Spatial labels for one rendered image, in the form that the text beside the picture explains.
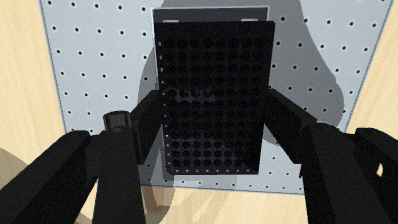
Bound grey flat base plate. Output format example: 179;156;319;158
38;0;395;196

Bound black well plate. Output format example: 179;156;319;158
154;21;275;175

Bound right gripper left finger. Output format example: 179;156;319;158
0;90;162;224

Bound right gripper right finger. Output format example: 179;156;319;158
264;88;398;224

